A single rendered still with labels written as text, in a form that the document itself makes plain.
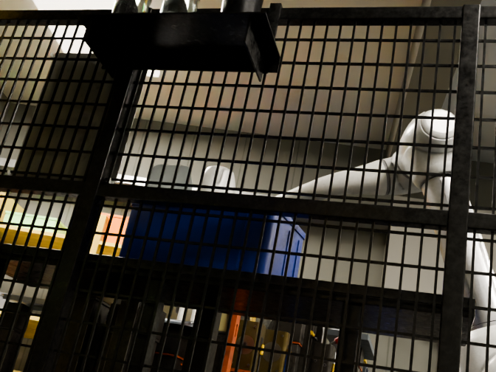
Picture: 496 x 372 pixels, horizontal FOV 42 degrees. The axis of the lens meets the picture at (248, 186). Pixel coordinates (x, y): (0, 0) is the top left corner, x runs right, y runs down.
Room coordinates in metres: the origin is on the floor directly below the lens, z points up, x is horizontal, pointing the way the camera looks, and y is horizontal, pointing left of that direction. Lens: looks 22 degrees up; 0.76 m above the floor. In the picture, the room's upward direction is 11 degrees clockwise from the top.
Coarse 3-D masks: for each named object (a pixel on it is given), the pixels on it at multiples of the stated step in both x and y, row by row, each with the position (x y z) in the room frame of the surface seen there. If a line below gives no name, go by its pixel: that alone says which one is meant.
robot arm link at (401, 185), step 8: (384, 160) 1.58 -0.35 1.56; (392, 160) 1.57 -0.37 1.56; (392, 168) 1.56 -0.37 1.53; (392, 176) 1.56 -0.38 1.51; (400, 176) 1.55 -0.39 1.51; (408, 176) 1.53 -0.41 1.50; (392, 184) 1.58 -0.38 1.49; (400, 184) 1.57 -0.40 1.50; (408, 184) 1.55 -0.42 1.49; (400, 192) 1.60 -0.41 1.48; (416, 192) 1.61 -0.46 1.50
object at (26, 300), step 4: (4, 296) 1.57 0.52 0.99; (12, 296) 1.56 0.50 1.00; (16, 296) 1.56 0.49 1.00; (16, 300) 1.63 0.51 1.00; (24, 300) 1.55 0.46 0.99; (28, 300) 1.54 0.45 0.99; (36, 300) 1.54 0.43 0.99; (40, 300) 1.53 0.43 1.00; (44, 300) 1.53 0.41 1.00; (28, 304) 1.65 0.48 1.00; (36, 304) 1.62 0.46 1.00; (40, 304) 1.61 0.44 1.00; (32, 308) 1.65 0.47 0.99; (36, 308) 1.65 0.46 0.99; (40, 308) 1.65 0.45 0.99
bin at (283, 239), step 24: (144, 216) 1.15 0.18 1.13; (168, 216) 1.12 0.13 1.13; (240, 216) 1.05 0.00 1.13; (192, 240) 1.09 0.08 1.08; (240, 240) 1.05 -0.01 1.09; (264, 240) 1.03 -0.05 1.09; (288, 240) 1.09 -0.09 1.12; (192, 264) 1.09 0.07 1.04; (216, 264) 1.07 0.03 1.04; (264, 264) 1.03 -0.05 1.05
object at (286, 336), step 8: (264, 336) 1.72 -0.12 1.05; (272, 336) 1.72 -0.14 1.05; (280, 336) 1.71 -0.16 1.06; (288, 336) 1.71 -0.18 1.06; (264, 344) 1.72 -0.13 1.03; (280, 344) 1.71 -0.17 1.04; (288, 344) 1.72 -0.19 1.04; (264, 352) 1.72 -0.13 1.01; (264, 360) 1.72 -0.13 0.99; (272, 360) 1.71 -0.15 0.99; (280, 360) 1.71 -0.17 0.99; (264, 368) 1.72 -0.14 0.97; (272, 368) 1.71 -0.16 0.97; (280, 368) 1.71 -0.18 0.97
